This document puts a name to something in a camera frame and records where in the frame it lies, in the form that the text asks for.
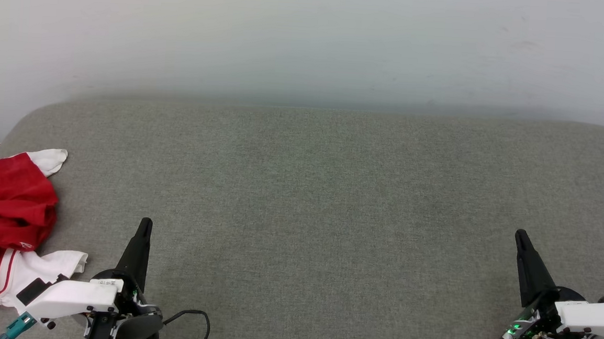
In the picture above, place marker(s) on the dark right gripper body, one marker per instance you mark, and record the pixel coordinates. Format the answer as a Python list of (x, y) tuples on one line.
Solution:
[(533, 333)]

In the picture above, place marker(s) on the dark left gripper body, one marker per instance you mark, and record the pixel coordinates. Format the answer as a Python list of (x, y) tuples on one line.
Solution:
[(133, 311)]

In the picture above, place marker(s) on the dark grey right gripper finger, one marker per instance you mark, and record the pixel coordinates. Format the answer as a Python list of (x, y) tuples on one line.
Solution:
[(531, 272)]

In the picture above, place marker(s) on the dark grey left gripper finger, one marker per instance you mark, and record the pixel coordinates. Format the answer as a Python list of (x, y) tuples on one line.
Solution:
[(138, 254)]

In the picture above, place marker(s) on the red and white t-shirt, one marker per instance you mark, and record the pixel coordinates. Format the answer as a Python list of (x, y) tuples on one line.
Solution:
[(6, 198)]

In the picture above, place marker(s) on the grey fabric sofa seat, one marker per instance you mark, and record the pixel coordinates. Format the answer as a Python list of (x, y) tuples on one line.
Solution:
[(330, 218)]

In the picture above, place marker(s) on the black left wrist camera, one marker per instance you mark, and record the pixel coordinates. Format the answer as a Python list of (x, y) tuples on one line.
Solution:
[(31, 290)]

